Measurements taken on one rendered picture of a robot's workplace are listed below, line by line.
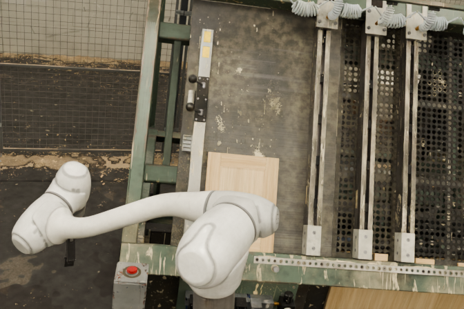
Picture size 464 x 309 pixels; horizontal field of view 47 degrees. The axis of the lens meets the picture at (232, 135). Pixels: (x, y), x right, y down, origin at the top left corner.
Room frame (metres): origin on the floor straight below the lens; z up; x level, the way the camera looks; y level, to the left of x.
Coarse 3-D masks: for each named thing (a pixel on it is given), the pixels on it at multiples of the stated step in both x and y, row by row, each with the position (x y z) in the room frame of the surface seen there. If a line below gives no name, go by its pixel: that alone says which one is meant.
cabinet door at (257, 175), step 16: (208, 160) 2.04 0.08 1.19; (224, 160) 2.06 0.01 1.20; (240, 160) 2.07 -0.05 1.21; (256, 160) 2.08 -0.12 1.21; (272, 160) 2.10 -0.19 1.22; (208, 176) 2.01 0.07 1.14; (224, 176) 2.02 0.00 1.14; (240, 176) 2.03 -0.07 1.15; (256, 176) 2.05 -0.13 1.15; (272, 176) 2.06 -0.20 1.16; (256, 192) 2.01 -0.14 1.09; (272, 192) 2.02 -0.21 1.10; (272, 240) 1.91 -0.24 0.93
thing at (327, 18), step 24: (336, 0) 2.34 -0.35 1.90; (336, 24) 2.40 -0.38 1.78; (312, 72) 2.36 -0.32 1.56; (312, 96) 2.28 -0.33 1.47; (312, 120) 2.20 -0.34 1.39; (312, 144) 2.12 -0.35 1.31; (312, 168) 2.06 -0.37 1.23; (312, 192) 2.01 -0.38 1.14; (312, 216) 1.95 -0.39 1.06; (312, 240) 1.89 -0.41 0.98
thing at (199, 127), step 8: (200, 48) 2.29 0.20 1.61; (200, 56) 2.27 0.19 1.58; (200, 64) 2.25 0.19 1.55; (208, 64) 2.26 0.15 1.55; (200, 72) 2.23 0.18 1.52; (208, 72) 2.24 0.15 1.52; (200, 128) 2.09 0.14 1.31; (200, 136) 2.08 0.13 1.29; (192, 144) 2.05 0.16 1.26; (200, 144) 2.06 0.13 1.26; (192, 152) 2.03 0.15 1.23; (200, 152) 2.04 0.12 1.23; (192, 160) 2.01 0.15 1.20; (200, 160) 2.02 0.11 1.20; (192, 168) 1.99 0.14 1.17; (200, 168) 2.00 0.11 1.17; (192, 176) 1.97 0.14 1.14; (200, 176) 1.98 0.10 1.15; (192, 184) 1.95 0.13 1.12; (184, 224) 1.86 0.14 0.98; (184, 232) 1.84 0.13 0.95
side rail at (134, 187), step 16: (160, 0) 2.37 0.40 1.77; (160, 16) 2.43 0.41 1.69; (144, 32) 2.27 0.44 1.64; (144, 48) 2.23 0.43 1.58; (144, 64) 2.19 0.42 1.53; (144, 80) 2.15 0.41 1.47; (144, 96) 2.11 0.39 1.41; (144, 112) 2.08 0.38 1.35; (144, 128) 2.04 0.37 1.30; (144, 144) 2.00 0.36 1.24; (144, 160) 1.97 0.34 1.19; (128, 176) 1.92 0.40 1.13; (128, 192) 1.88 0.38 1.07; (128, 240) 1.77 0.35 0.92
